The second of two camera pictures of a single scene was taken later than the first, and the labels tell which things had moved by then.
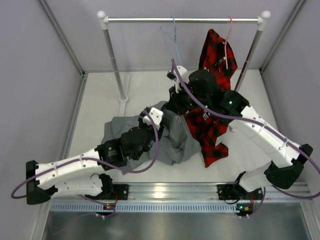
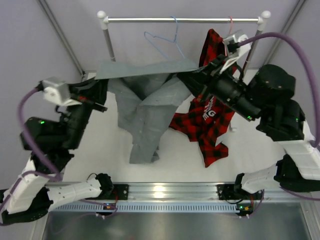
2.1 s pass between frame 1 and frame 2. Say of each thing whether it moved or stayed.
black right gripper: moved
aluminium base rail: stayed
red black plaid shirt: stayed
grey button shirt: moved
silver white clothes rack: stayed
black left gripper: moved
